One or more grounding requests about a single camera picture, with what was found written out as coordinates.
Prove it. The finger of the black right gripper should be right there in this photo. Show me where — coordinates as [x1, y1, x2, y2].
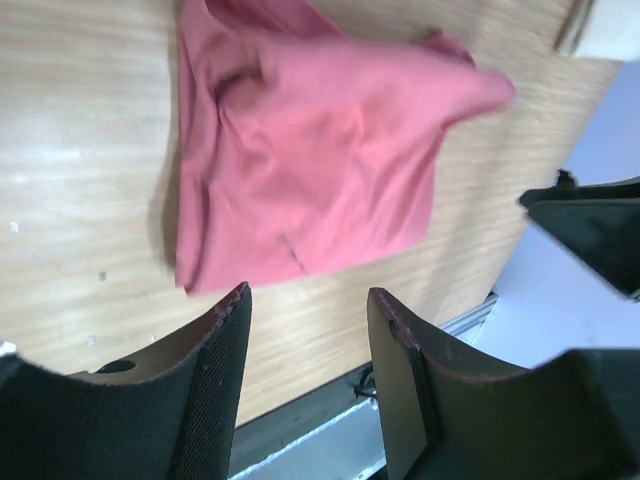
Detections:
[519, 170, 639, 303]

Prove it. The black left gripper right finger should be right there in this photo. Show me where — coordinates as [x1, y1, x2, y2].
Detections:
[367, 288, 620, 479]

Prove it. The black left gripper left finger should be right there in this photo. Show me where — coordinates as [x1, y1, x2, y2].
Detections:
[49, 281, 252, 480]

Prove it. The pink t shirt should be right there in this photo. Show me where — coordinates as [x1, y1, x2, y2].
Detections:
[175, 1, 515, 294]

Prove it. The folded beige t shirt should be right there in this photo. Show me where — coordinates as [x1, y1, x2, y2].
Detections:
[554, 0, 640, 63]

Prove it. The aluminium front rail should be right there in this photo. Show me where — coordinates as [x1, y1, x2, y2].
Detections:
[227, 289, 501, 480]

